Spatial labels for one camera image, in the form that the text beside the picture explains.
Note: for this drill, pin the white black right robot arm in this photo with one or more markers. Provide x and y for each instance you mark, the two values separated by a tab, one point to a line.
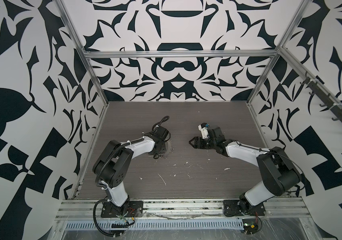
278	173

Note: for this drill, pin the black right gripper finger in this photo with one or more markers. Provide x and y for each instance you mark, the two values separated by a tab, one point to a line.
195	139
196	144

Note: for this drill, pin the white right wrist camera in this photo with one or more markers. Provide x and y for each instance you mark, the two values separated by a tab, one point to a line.
203	128

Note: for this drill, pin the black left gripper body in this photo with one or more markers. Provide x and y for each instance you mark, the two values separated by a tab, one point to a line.
159	149

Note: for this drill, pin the white slotted cable duct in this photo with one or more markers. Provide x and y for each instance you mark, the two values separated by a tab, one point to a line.
161	224

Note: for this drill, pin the grey wall hook rack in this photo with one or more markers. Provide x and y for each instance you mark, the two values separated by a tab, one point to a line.
328	100

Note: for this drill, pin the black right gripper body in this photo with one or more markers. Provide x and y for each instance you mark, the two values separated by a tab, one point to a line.
208	144

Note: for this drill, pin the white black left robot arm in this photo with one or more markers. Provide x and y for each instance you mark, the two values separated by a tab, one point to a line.
112	166

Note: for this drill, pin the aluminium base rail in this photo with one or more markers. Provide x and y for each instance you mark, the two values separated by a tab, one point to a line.
186	208

